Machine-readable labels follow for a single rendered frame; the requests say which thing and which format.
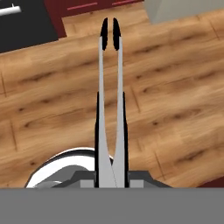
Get pink cupboard handle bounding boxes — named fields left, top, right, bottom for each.
left=111, top=0, right=138, bottom=6
left=66, top=2, right=99, bottom=11

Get white round plate, black rim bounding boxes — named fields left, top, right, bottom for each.
left=24, top=147, right=115, bottom=189

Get dark red cupboard front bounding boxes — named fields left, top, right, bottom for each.
left=44, top=0, right=146, bottom=39
left=197, top=177, right=224, bottom=189

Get grey tongs with black tips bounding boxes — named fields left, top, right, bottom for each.
left=94, top=17, right=130, bottom=189

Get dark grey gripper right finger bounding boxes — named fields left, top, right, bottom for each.
left=128, top=170, right=173, bottom=189

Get silver oven door handle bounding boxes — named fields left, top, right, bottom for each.
left=0, top=4, right=23, bottom=18

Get grey counter block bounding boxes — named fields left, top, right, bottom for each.
left=142, top=0, right=224, bottom=25

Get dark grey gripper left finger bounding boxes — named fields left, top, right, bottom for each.
left=52, top=170, right=97, bottom=189

